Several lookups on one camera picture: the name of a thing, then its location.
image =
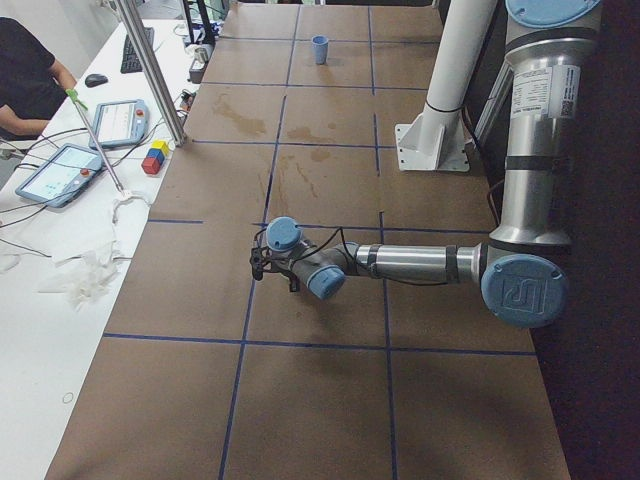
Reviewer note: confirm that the far teach pendant tablet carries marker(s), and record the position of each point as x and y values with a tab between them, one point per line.
122	123

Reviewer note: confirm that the red blue yellow cube stack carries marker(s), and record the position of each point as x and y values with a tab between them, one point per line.
155	157

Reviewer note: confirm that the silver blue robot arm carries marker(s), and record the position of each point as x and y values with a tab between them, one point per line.
546	44

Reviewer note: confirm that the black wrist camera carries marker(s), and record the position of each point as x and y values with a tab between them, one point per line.
260	262

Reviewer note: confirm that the person in black shirt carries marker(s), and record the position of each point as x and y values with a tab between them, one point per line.
33	83

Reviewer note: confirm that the black keyboard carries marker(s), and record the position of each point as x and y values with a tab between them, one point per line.
130	62

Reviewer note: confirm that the black computer mouse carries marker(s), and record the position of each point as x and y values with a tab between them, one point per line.
94	80

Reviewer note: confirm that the teach pendant tablet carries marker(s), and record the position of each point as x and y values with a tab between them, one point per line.
62	177
122	123

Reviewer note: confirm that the light blue plastic cup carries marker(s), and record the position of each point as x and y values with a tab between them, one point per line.
320	46

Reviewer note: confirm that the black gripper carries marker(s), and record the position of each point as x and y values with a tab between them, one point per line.
286	273

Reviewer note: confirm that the steel cylinder weight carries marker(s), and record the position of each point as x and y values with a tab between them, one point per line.
203	53

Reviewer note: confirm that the aluminium frame post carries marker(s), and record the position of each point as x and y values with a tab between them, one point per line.
129	16

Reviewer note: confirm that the near teach pendant tablet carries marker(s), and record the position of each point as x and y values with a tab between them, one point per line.
62	177

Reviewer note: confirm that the thin metal rod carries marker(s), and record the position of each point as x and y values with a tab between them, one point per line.
118	184

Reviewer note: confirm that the crumpled white tissues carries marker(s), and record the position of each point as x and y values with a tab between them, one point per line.
88	254

